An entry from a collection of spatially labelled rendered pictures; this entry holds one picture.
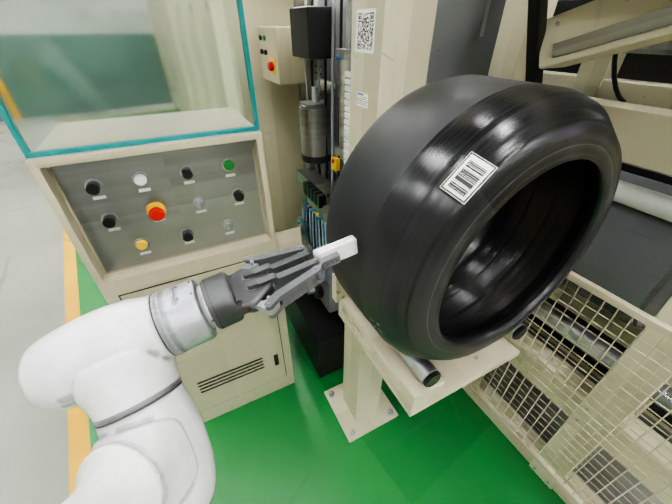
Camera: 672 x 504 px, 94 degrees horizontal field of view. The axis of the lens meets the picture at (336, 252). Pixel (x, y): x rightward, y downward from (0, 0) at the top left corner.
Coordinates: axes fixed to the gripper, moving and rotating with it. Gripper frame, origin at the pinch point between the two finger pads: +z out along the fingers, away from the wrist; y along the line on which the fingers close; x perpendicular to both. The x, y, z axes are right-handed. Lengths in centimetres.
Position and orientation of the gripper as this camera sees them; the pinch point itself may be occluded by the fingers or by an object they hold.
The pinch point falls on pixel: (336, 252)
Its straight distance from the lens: 50.0
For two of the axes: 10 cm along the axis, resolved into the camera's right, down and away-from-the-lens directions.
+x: 1.2, 7.7, 6.3
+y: -4.5, -5.2, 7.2
